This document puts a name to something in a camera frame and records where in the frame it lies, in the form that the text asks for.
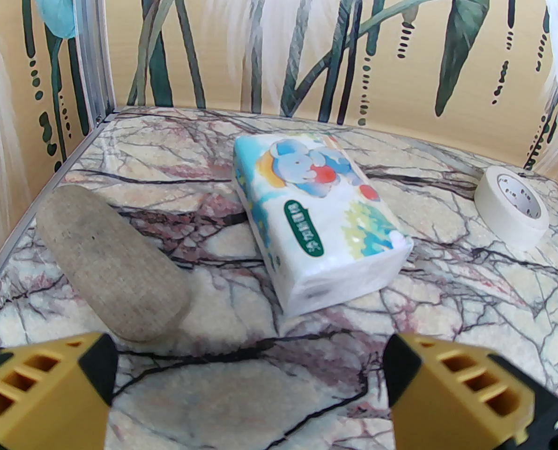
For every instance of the aluminium frame post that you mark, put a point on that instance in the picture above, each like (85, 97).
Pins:
(93, 40)

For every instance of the beige oval felt pad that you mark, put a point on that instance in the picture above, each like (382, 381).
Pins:
(110, 260)

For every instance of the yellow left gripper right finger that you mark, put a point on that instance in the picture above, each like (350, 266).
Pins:
(447, 406)

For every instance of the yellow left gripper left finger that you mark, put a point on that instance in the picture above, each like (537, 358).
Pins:
(49, 401)

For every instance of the white masking tape roll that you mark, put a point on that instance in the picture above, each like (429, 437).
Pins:
(494, 209)

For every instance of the cartoon print tissue pack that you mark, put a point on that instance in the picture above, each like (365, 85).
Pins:
(316, 223)

